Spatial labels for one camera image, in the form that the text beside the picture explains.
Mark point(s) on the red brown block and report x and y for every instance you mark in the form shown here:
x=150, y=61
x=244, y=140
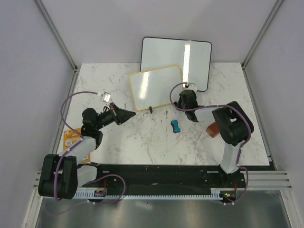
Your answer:
x=212, y=130

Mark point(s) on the large black-framed whiteboard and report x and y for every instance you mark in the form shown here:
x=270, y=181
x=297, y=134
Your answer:
x=193, y=58

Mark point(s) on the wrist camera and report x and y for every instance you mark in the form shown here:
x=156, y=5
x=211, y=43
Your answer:
x=105, y=97
x=191, y=86

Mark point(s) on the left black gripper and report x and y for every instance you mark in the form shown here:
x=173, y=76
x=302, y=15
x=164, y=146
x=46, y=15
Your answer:
x=119, y=115

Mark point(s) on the small yellow-framed whiteboard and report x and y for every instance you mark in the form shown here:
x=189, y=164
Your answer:
x=152, y=88

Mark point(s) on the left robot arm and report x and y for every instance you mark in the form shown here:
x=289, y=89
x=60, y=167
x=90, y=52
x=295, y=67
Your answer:
x=60, y=177

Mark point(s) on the white slotted cable duct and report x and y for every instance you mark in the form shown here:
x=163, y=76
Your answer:
x=91, y=194

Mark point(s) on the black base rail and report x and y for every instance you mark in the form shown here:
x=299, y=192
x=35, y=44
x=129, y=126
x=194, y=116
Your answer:
x=168, y=177

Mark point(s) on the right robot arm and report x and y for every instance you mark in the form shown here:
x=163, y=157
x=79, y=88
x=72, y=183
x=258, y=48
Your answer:
x=233, y=124

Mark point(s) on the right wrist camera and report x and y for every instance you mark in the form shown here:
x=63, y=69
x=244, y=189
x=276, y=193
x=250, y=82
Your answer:
x=191, y=86

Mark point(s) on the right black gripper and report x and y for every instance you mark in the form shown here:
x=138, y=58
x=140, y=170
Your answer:
x=178, y=102

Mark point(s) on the blue heart-shaped eraser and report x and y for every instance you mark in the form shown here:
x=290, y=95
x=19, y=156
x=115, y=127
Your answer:
x=175, y=127

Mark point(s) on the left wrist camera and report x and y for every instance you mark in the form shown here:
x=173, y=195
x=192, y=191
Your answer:
x=105, y=97

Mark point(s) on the orange booklet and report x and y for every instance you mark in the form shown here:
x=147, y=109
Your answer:
x=70, y=138

